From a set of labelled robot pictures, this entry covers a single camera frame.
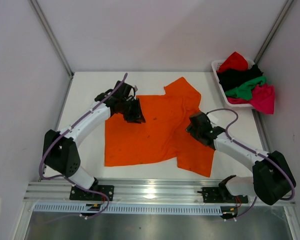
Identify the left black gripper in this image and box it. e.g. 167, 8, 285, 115
120, 97, 146, 124

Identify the orange t shirt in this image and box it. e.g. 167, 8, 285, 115
104, 77, 215, 177

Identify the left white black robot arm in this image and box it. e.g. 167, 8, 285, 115
42, 80, 146, 200

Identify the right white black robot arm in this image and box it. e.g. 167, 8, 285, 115
186, 112, 296, 206

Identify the black t shirt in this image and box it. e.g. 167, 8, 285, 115
217, 64, 263, 92

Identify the green t shirt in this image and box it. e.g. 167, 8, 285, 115
225, 76, 267, 101

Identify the white plastic laundry basket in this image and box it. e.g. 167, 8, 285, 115
211, 59, 254, 110

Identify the magenta t shirt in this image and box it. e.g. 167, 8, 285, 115
227, 83, 275, 115

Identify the red t shirt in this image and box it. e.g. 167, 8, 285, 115
217, 51, 249, 73

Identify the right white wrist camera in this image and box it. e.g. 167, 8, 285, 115
207, 114, 219, 126

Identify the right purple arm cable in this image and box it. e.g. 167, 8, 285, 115
206, 108, 297, 222

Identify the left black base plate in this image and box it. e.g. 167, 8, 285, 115
69, 184, 115, 202

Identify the slotted grey cable duct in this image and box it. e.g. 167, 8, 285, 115
33, 202, 223, 216

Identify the aluminium mounting rail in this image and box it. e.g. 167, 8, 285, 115
23, 176, 296, 207

